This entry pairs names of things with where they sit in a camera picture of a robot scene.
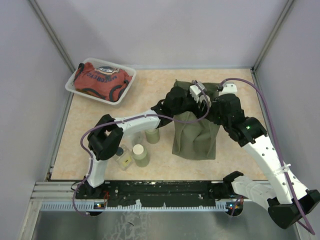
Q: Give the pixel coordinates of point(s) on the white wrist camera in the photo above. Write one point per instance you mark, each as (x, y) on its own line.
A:
(199, 92)
(227, 88)

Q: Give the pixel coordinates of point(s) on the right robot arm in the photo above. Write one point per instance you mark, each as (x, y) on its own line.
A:
(288, 200)

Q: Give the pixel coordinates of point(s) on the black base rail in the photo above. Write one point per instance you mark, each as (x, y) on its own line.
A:
(124, 193)

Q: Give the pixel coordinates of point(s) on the square clear bottle black cap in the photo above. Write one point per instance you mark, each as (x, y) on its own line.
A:
(123, 157)

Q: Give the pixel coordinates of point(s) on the front green bottle white cap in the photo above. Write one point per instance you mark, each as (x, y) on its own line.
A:
(140, 155)

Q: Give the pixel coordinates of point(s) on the olive green canvas bag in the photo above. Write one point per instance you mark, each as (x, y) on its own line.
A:
(194, 141)

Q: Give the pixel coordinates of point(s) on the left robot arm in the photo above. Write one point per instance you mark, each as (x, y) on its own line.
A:
(103, 141)

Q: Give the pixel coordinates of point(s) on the white plastic basket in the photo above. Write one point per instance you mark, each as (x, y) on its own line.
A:
(69, 86)

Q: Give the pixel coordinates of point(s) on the green bottle white cap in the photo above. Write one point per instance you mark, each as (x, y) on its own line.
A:
(140, 155)
(152, 135)

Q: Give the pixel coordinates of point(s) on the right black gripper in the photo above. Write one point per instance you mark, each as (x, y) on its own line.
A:
(216, 108)

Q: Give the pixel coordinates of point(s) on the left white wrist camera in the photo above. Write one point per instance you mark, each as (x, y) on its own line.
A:
(199, 92)

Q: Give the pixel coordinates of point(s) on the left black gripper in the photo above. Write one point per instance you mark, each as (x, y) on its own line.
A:
(197, 111)

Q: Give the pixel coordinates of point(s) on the red printed t-shirt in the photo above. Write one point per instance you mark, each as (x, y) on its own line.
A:
(105, 82)

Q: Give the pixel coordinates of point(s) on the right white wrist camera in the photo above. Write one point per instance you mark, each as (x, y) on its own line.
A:
(227, 88)

